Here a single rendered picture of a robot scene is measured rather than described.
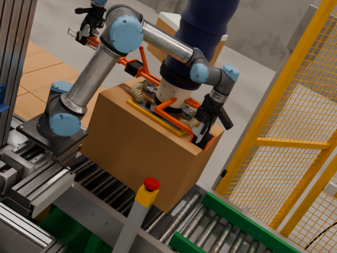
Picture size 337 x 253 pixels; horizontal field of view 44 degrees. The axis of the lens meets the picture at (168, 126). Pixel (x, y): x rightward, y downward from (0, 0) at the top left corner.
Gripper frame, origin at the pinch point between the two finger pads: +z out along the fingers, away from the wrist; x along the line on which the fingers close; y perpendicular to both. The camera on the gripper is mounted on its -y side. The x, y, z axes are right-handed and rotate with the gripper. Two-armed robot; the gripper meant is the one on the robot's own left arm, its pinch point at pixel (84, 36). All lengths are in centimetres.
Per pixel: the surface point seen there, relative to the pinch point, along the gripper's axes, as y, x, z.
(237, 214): 120, 23, 57
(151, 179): 83, -49, 17
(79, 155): 28, -13, 60
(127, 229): 84, -52, 45
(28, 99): -36, 11, 67
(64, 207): 41, -35, 78
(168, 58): 54, -8, -18
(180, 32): 54, -8, -32
